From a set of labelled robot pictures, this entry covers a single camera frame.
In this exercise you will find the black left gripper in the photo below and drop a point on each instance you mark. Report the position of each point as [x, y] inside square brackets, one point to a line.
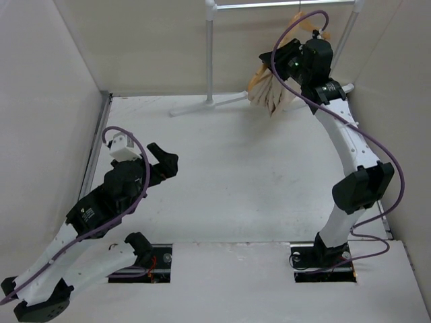
[168, 167]

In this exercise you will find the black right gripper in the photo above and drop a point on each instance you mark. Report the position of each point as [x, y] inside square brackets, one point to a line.
[283, 54]

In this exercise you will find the wooden clothes hanger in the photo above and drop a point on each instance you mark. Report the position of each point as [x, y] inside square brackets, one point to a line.
[261, 73]

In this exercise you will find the beige trousers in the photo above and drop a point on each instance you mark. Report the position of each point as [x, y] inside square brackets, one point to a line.
[271, 95]

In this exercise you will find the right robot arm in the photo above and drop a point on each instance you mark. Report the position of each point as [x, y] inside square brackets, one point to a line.
[366, 177]

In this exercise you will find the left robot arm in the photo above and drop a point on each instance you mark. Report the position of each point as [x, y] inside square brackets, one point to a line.
[46, 289]

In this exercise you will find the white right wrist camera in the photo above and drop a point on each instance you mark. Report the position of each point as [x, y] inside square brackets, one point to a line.
[318, 33]

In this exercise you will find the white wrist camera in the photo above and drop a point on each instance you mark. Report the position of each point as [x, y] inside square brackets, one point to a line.
[122, 148]
[318, 33]

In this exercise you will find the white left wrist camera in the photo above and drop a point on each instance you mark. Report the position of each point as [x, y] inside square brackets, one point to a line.
[122, 148]

